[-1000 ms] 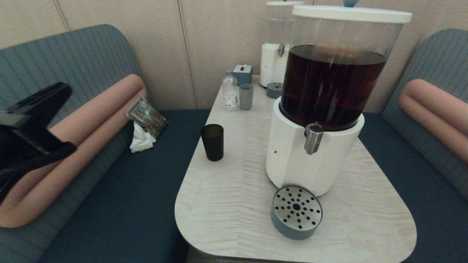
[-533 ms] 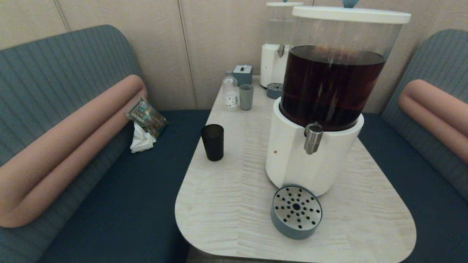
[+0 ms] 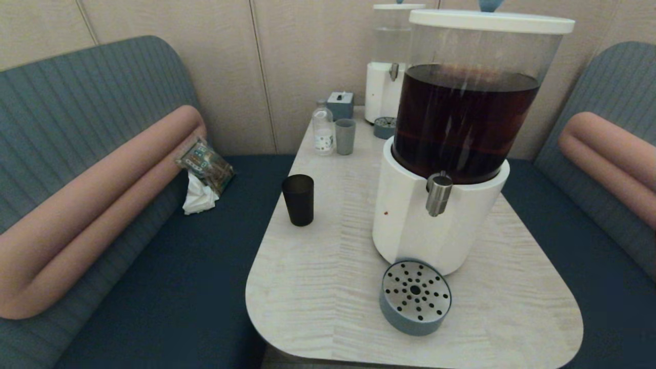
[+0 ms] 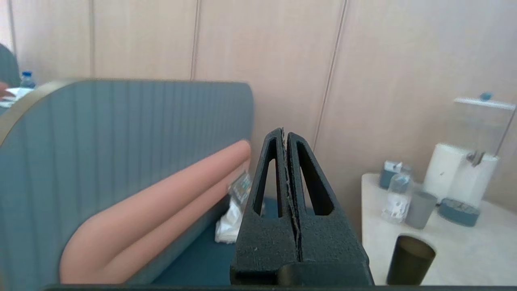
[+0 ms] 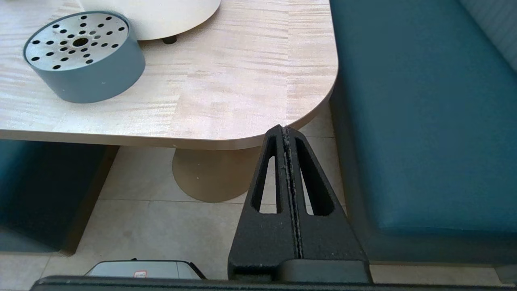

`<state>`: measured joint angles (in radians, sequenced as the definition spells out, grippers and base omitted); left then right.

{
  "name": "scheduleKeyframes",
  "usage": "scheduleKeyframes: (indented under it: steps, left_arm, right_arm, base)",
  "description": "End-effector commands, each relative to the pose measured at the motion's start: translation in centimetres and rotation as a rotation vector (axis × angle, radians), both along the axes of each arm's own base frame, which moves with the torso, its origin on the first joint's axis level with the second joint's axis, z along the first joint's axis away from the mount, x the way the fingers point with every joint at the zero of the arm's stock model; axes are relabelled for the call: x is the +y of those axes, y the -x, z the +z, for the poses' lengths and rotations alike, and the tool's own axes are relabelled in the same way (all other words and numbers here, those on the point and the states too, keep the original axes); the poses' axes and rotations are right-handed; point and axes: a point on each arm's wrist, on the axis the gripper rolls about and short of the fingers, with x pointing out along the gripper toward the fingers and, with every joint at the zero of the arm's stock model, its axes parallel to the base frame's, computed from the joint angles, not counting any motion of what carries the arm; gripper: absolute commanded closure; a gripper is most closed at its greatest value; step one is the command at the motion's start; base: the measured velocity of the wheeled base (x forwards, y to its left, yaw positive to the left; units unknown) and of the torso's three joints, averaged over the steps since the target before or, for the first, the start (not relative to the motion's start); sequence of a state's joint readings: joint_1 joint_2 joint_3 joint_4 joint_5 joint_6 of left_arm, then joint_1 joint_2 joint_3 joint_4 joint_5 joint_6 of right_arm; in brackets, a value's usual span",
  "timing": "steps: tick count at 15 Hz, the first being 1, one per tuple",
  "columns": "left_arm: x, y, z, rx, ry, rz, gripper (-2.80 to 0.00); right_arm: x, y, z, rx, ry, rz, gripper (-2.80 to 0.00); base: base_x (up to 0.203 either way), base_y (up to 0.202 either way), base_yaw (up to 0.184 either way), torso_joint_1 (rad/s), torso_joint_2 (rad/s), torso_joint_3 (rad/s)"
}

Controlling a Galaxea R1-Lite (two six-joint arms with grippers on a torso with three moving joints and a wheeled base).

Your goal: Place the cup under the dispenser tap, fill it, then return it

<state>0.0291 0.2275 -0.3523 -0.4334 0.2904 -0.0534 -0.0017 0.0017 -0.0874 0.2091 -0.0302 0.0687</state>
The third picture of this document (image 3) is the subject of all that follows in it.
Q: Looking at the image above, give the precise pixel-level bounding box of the black plastic cup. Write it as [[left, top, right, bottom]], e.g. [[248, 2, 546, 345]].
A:
[[281, 174, 315, 227]]

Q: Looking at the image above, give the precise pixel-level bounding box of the metal dispenser tap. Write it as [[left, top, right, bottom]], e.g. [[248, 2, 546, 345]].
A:
[[425, 172, 455, 218]]

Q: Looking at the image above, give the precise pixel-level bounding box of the small grey-blue cup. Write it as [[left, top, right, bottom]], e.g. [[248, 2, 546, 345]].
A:
[[334, 119, 357, 156]]

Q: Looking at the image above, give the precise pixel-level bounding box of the clear plastic bottle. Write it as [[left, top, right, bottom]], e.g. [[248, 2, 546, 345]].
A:
[[312, 99, 335, 157]]

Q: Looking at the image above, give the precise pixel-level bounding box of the blue tissue box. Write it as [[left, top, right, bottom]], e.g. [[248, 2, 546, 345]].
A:
[[326, 92, 355, 121]]

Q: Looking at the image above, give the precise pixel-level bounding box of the small blue drip tray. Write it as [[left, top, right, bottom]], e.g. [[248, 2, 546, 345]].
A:
[[373, 117, 398, 140]]

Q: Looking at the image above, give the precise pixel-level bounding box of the clear printed snack packet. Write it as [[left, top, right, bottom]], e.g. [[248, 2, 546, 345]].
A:
[[175, 137, 236, 197]]

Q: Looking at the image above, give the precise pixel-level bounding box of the crumpled white tissue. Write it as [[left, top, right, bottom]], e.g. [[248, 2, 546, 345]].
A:
[[181, 172, 219, 216]]

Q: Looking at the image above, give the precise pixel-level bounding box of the round grey drip tray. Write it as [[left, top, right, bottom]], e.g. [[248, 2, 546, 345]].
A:
[[379, 260, 453, 337]]

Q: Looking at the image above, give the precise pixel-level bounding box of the large dark tea dispenser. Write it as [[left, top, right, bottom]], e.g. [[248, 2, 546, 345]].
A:
[[372, 9, 576, 276]]

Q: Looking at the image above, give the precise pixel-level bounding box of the blue upholstered bench with packet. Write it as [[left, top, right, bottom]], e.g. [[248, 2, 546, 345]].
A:
[[0, 35, 298, 369]]

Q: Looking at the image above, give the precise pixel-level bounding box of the pink bolster cushion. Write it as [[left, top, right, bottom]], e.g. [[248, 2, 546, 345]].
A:
[[558, 112, 656, 231], [0, 105, 207, 320]]

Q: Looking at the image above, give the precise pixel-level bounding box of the large white dispenser lid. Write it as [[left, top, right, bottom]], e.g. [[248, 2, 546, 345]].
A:
[[409, 0, 576, 35]]

